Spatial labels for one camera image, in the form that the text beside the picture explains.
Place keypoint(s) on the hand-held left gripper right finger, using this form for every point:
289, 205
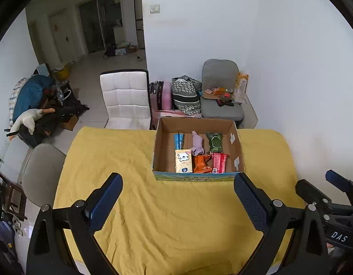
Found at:
251, 203

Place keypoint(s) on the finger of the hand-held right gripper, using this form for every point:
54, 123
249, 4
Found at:
336, 178
311, 190

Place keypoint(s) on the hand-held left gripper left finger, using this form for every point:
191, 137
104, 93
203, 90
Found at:
103, 206

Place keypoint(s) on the red snack packet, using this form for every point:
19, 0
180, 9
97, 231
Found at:
219, 163

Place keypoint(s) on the orange snack packet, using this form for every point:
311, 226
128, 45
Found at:
200, 164

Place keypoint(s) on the green snack packet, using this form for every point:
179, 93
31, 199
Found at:
215, 143

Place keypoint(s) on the pink soft toy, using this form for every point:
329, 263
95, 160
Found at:
197, 143

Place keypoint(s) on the printed cardboard box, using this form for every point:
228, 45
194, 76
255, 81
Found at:
165, 149

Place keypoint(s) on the blue snack packet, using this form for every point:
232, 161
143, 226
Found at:
179, 141

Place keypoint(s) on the yellow blanket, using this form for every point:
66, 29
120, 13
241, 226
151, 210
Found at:
165, 220

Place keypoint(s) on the beige chair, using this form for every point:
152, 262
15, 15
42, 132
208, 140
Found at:
42, 172

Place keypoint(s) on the small brown cardboard box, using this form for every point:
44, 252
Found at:
70, 122

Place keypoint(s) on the black luggage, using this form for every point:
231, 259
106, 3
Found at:
62, 114

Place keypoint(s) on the small black object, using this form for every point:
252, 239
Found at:
224, 102

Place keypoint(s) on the small red object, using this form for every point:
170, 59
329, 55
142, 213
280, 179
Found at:
227, 95

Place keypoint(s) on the white padded chair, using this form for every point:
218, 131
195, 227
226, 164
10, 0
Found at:
125, 97

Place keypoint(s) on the white goose plush toy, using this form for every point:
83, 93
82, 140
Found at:
27, 119

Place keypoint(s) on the small orange packet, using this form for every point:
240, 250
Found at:
219, 91

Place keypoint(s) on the tall orange snack bag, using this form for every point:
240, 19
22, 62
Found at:
241, 86

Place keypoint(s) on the clear plastic bag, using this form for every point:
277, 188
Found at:
62, 91

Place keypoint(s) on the patterned tote bag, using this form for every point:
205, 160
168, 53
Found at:
185, 97

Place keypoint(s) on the pink suitcase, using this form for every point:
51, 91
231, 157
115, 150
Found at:
165, 97

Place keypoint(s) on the blue striped clothing pile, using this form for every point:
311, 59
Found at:
27, 94

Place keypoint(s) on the grey armchair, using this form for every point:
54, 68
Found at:
219, 71

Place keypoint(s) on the yellow helmet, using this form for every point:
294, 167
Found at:
63, 73

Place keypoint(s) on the black bag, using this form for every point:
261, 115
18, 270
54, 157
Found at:
110, 51

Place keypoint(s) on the small white box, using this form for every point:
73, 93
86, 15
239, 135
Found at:
120, 51

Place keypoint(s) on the beige wooden door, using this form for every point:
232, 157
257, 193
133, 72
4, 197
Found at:
63, 34

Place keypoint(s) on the sliding glass door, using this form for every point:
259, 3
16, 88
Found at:
99, 23

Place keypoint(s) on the white light switch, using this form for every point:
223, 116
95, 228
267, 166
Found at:
154, 8

